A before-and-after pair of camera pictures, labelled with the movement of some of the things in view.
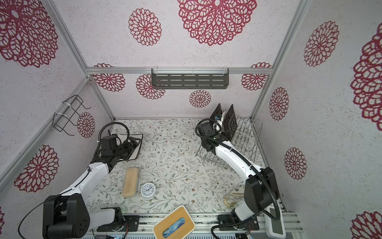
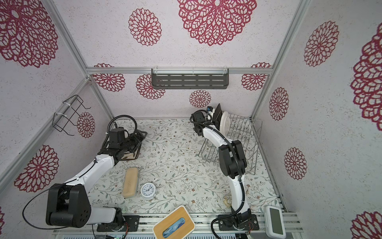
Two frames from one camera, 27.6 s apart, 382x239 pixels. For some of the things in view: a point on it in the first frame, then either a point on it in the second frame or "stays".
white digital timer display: x=274 y=229 stays
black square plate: x=230 y=123 -> x=128 y=156
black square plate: x=218 y=111 stays
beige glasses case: x=130 y=187 stays
